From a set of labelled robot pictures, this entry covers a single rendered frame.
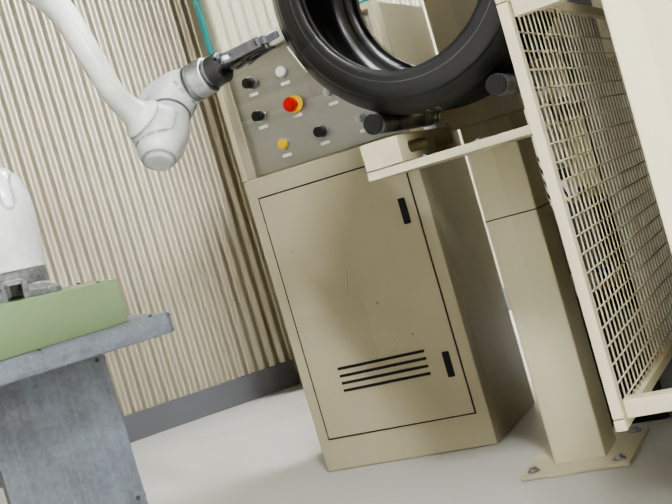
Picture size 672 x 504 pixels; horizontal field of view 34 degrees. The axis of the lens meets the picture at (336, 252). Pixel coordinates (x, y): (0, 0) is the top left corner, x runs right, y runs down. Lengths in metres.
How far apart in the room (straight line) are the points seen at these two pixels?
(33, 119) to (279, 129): 2.04
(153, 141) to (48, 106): 2.65
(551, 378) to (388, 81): 0.86
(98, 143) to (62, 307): 2.93
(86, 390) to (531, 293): 1.07
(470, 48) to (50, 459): 1.15
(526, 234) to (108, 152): 2.84
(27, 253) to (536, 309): 1.18
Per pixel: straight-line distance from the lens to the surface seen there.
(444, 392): 3.12
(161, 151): 2.48
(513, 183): 2.63
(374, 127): 2.34
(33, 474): 2.26
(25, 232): 2.31
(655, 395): 1.76
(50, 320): 2.22
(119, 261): 5.07
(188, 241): 5.14
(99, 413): 2.27
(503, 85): 2.24
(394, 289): 3.10
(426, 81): 2.26
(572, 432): 2.72
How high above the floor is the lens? 0.75
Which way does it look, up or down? 2 degrees down
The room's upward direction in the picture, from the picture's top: 16 degrees counter-clockwise
